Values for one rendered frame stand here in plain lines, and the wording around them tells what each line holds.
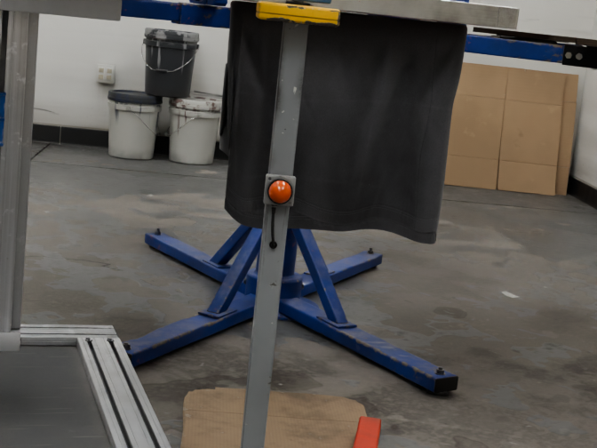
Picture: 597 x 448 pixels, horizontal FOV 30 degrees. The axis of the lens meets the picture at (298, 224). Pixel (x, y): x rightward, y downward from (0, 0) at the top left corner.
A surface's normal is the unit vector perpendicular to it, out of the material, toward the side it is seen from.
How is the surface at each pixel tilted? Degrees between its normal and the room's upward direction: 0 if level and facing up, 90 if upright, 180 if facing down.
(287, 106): 90
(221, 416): 0
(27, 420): 0
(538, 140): 78
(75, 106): 90
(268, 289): 86
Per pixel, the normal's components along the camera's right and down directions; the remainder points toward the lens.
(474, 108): 0.08, -0.01
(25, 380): 0.11, -0.98
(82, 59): 0.07, 0.20
